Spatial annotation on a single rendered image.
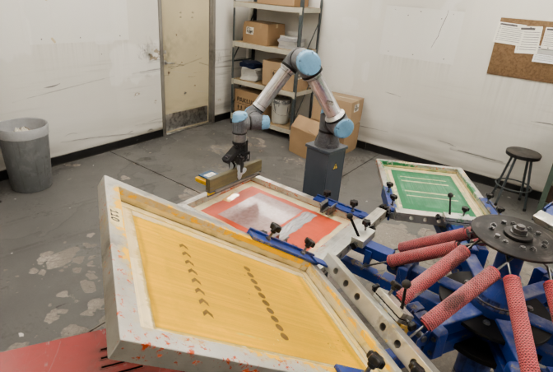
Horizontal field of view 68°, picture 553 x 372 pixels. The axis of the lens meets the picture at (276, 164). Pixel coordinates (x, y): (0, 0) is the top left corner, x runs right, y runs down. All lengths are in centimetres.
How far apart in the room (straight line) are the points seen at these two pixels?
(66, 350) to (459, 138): 499
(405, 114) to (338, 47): 133
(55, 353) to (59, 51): 411
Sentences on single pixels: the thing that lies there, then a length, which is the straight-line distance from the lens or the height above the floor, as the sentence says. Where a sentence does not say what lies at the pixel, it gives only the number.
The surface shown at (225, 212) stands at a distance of 217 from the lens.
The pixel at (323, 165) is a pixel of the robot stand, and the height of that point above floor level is 110.
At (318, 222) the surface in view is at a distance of 214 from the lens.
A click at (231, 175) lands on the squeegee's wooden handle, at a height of 112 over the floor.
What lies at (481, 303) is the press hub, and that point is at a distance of 173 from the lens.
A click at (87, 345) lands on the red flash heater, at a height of 110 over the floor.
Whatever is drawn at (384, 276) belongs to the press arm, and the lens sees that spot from 192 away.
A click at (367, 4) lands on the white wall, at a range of 588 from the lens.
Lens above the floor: 203
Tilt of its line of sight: 23 degrees down
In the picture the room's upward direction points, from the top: 4 degrees clockwise
